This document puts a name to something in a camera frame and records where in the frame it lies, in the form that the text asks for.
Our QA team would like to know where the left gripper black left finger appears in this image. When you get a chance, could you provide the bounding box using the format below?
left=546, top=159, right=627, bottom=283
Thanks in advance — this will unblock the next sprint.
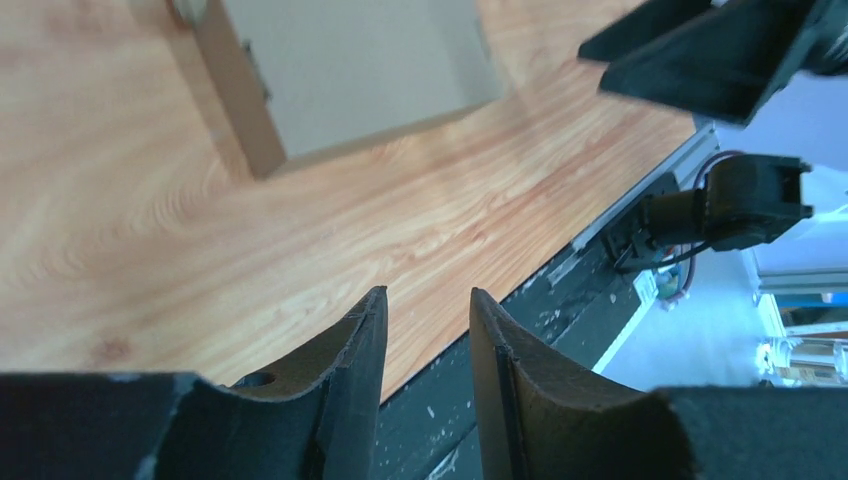
left=1, top=286, right=388, bottom=479

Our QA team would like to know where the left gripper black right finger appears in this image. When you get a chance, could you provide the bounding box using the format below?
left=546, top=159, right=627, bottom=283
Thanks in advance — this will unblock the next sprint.
left=468, top=287, right=848, bottom=480

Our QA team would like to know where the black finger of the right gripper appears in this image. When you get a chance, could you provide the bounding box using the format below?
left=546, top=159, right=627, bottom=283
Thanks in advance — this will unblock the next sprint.
left=599, top=1, right=819, bottom=125
left=577, top=0, right=712, bottom=63

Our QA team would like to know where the brown cardboard paper box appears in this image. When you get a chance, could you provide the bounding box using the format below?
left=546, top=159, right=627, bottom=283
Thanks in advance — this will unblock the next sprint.
left=172, top=0, right=506, bottom=179

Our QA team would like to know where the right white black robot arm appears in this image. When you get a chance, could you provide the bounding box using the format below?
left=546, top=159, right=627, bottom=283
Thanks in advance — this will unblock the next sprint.
left=578, top=1, right=847, bottom=273

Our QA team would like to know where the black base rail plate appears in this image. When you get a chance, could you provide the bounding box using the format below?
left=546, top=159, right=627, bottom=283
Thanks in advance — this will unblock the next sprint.
left=370, top=217, right=654, bottom=479

